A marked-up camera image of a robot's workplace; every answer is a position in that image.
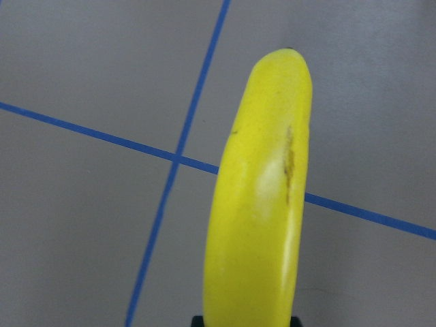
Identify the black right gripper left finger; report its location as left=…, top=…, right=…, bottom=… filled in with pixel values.
left=191, top=315, right=204, bottom=327

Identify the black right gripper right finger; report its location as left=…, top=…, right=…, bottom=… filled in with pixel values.
left=290, top=316, right=302, bottom=327

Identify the yellow banana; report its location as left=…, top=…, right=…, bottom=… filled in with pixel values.
left=203, top=48, right=312, bottom=326

